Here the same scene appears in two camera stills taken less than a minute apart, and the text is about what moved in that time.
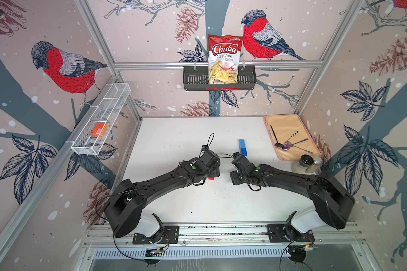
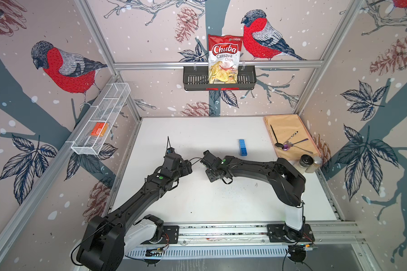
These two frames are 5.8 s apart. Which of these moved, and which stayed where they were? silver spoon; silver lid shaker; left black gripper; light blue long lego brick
Moved: left black gripper
Stayed: silver spoon; silver lid shaker; light blue long lego brick
